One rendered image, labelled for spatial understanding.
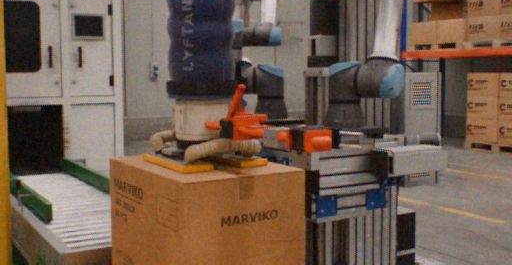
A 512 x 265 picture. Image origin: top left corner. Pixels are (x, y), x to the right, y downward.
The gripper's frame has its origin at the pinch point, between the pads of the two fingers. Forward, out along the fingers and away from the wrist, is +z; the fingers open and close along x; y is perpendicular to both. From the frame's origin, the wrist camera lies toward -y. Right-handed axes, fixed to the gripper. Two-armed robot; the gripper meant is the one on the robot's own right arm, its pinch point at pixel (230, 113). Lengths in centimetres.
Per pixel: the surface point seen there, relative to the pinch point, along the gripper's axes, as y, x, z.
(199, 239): 59, -42, 30
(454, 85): -613, 813, 1
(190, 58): 37, -33, -20
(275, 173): 58, -17, 14
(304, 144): 93, -31, 2
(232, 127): 58, -30, 0
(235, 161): 43.1, -21.5, 12.0
